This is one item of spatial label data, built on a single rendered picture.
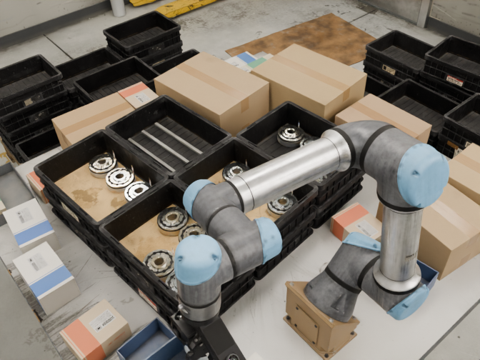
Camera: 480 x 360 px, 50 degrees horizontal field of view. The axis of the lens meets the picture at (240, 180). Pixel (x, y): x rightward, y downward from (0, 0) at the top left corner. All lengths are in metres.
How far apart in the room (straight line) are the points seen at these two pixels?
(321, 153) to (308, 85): 1.15
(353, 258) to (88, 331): 0.79
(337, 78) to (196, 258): 1.55
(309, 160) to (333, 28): 3.54
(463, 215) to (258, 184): 0.96
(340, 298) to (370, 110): 0.94
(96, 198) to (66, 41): 2.94
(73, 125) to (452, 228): 1.46
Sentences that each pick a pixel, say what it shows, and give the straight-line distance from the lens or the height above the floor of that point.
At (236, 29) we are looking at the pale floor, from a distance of 4.53.
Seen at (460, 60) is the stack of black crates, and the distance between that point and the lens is 3.31.
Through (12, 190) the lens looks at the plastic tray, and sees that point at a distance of 2.22.
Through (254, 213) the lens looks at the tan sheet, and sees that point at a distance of 1.74.
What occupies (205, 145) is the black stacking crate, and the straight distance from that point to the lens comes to 2.00.
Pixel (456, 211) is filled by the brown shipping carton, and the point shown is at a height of 0.86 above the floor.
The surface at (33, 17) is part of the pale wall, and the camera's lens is 4.81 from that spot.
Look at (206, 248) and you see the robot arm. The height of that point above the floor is 1.47.
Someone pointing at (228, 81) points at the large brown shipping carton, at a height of 0.90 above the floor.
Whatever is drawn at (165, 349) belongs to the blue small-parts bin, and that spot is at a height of 1.12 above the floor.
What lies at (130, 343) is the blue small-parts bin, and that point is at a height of 0.75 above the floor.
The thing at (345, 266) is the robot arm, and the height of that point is 0.98.
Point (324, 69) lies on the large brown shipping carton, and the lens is 2.30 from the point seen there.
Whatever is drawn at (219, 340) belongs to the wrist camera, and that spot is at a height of 1.27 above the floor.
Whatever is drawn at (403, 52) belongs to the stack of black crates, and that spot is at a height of 0.38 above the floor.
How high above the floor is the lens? 2.12
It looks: 44 degrees down
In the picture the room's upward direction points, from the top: 3 degrees counter-clockwise
